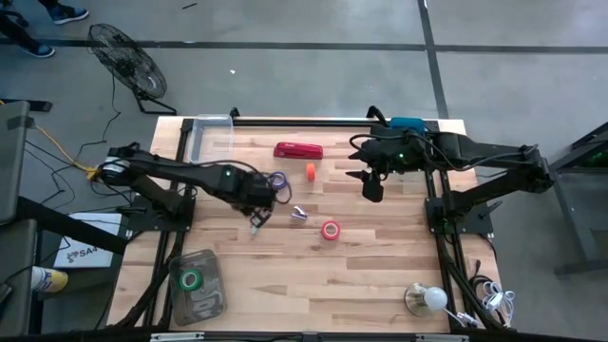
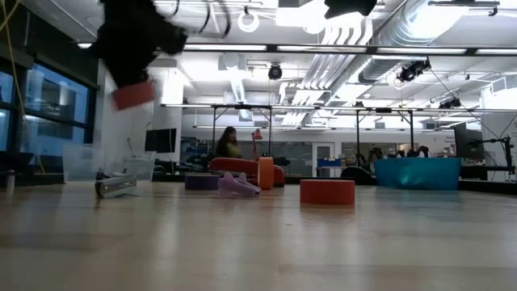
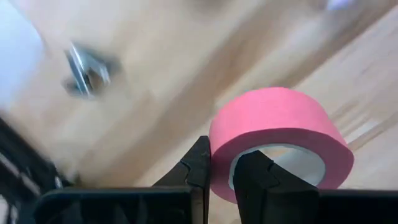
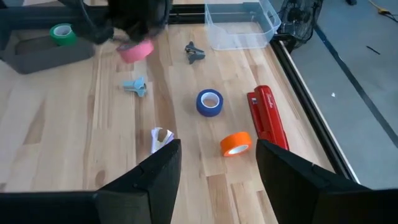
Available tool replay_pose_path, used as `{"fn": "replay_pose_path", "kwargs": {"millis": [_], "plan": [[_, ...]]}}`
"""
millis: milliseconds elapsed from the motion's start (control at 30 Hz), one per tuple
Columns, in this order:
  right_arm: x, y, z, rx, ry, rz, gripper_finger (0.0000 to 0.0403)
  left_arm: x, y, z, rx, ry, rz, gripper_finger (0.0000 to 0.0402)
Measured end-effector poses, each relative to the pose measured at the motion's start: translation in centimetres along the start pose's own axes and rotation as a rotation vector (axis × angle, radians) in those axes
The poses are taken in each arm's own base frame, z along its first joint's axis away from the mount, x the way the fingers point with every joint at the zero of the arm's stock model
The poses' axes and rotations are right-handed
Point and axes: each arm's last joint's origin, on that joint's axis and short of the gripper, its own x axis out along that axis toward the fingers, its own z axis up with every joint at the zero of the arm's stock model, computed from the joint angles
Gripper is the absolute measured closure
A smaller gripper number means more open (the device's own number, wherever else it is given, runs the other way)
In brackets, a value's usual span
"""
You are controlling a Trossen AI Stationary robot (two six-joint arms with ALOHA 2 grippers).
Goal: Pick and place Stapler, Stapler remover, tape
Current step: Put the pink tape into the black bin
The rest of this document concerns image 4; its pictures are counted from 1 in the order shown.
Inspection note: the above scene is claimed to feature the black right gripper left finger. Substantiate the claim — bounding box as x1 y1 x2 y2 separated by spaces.
0 139 182 224

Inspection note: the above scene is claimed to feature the green tape roll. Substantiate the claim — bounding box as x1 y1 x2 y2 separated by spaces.
49 23 78 47

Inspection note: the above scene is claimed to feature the clear plastic bin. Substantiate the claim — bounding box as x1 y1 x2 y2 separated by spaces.
204 0 282 51

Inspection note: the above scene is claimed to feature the black floor fan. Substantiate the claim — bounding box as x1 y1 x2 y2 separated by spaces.
277 0 324 49

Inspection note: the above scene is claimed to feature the orange tape roll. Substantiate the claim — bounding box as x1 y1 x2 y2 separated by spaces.
220 131 253 157

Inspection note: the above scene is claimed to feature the grey plastic tray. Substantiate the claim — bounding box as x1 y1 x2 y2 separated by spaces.
0 28 96 75

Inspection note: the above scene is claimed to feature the blue tape roll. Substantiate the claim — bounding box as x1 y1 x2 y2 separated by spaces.
195 88 224 118

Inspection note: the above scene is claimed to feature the red stapler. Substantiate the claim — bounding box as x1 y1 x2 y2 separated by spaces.
247 85 290 151

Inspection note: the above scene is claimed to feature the dark grey staple remover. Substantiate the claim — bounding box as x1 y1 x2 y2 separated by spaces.
184 41 206 65

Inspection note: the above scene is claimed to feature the light blue staple remover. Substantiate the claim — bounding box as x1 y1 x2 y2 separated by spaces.
122 77 148 98

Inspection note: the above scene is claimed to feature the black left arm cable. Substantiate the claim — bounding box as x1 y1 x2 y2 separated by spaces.
58 0 114 45

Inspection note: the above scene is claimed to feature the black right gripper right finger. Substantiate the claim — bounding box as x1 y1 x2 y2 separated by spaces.
255 139 398 224

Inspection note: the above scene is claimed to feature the red tape roll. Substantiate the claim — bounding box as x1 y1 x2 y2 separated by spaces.
116 39 155 65

